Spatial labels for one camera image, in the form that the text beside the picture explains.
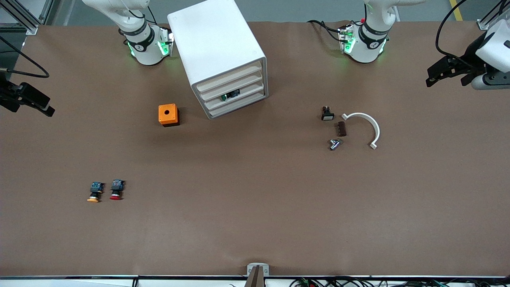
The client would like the white plastic drawer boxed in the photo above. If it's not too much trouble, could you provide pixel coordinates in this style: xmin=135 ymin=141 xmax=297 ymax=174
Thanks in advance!
xmin=203 ymin=81 xmax=265 ymax=110
xmin=195 ymin=60 xmax=263 ymax=93
xmin=207 ymin=91 xmax=267 ymax=118
xmin=199 ymin=71 xmax=264 ymax=101

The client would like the white drawer cabinet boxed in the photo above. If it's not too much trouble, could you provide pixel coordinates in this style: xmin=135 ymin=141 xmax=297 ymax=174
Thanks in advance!
xmin=167 ymin=0 xmax=269 ymax=120

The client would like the aluminium frame profile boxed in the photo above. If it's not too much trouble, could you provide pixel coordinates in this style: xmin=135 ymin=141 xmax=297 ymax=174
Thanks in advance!
xmin=0 ymin=0 xmax=54 ymax=35
xmin=477 ymin=0 xmax=510 ymax=31

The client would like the white curved plastic bracket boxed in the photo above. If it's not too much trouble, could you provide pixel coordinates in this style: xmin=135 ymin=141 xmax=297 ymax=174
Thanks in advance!
xmin=341 ymin=112 xmax=381 ymax=150

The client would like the yellow push button switch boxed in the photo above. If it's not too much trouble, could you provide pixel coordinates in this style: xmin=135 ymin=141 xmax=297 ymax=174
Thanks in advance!
xmin=87 ymin=182 xmax=105 ymax=203

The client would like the red push button switch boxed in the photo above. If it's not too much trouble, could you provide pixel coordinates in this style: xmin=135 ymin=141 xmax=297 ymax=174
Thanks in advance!
xmin=110 ymin=179 xmax=126 ymax=201

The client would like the black base power cable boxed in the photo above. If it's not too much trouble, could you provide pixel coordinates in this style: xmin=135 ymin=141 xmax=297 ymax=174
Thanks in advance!
xmin=307 ymin=20 xmax=348 ymax=43

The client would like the orange button enclosure box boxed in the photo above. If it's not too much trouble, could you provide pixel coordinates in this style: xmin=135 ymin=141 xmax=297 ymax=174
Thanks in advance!
xmin=158 ymin=104 xmax=180 ymax=127

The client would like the white table edge rail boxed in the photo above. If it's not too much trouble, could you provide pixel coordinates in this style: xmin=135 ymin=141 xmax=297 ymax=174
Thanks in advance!
xmin=0 ymin=274 xmax=510 ymax=287

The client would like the black cable bundle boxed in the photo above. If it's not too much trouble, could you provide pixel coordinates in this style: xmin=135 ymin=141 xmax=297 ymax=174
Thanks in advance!
xmin=289 ymin=277 xmax=510 ymax=287

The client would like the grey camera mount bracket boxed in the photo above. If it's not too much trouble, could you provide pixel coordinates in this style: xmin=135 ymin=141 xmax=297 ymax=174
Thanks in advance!
xmin=244 ymin=263 xmax=270 ymax=287

